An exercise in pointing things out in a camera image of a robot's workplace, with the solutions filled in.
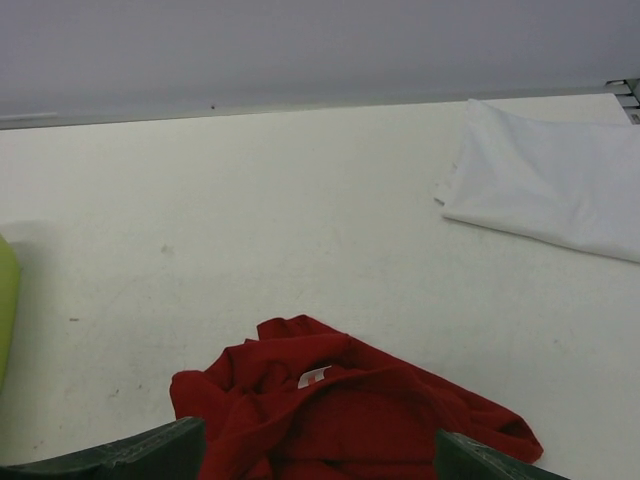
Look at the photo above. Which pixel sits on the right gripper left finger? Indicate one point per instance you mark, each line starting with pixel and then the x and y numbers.
pixel 172 451

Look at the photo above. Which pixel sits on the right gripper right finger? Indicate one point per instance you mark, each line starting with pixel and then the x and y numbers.
pixel 458 457

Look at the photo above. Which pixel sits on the red t-shirt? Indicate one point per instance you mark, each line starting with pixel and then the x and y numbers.
pixel 305 401

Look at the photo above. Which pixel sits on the lime green plastic bin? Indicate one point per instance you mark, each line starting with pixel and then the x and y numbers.
pixel 9 291

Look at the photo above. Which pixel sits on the folded white t-shirt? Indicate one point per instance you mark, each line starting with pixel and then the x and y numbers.
pixel 575 185

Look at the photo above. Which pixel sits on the aluminium table edge rail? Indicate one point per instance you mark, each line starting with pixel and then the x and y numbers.
pixel 627 93

